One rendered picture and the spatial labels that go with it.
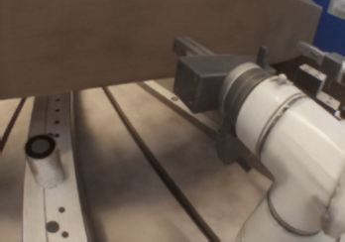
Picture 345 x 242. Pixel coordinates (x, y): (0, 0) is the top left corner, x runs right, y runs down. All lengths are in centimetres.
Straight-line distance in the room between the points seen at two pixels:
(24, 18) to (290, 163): 45
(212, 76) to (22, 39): 34
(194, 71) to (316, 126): 14
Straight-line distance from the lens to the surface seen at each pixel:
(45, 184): 55
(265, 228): 27
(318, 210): 22
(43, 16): 45
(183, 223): 94
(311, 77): 107
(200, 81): 26
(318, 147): 21
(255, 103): 24
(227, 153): 31
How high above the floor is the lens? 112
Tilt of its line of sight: 34 degrees down
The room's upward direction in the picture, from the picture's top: 10 degrees clockwise
